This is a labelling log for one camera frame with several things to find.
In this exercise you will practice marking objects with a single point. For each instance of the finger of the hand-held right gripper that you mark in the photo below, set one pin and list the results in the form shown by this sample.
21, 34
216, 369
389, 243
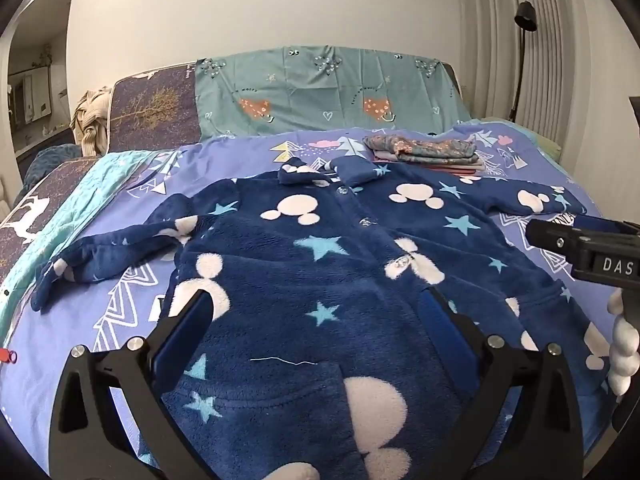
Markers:
550, 235

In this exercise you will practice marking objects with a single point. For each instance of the person's right hand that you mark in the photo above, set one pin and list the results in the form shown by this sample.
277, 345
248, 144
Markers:
625, 345

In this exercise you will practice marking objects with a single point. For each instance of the teal fleece blanket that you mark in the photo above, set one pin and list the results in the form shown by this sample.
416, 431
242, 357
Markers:
50, 160

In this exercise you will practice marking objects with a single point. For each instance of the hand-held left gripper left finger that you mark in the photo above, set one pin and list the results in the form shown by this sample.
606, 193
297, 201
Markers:
182, 332

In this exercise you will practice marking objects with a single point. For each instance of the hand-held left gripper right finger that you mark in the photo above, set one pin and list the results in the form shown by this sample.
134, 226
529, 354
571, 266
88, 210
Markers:
442, 322

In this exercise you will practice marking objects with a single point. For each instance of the light green cloth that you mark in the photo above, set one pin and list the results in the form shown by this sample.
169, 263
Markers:
550, 145

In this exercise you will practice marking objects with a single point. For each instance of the black floor lamp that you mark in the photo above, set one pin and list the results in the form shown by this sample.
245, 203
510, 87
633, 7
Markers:
525, 15

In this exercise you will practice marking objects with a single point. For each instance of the navy fleece star print onesie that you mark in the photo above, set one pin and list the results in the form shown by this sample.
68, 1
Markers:
310, 285

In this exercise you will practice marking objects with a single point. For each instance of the floral folded garment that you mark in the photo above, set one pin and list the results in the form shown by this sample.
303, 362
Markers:
420, 147

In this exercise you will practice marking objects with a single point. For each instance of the white pleated curtain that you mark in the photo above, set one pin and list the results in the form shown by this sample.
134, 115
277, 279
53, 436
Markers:
565, 60

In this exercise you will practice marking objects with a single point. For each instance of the blue tree print bedsheet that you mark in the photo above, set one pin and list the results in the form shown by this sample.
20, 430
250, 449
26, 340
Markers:
125, 280

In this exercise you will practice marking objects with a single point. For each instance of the green printed sheet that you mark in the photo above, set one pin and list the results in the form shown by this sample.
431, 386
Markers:
310, 90

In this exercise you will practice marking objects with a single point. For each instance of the beige clothes heap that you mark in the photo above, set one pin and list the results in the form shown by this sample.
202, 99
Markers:
92, 120

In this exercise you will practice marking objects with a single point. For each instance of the pink folded garment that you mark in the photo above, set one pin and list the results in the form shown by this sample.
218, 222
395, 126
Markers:
462, 169

